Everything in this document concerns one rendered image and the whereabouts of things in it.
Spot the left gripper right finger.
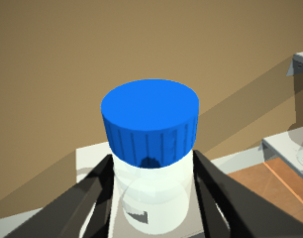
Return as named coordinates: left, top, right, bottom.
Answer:
left=192, top=150, right=303, bottom=238

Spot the white bottle with blue cap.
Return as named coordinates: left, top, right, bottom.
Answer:
left=101, top=79, right=199, bottom=235

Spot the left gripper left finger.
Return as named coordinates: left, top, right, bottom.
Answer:
left=3, top=154, right=115, bottom=238

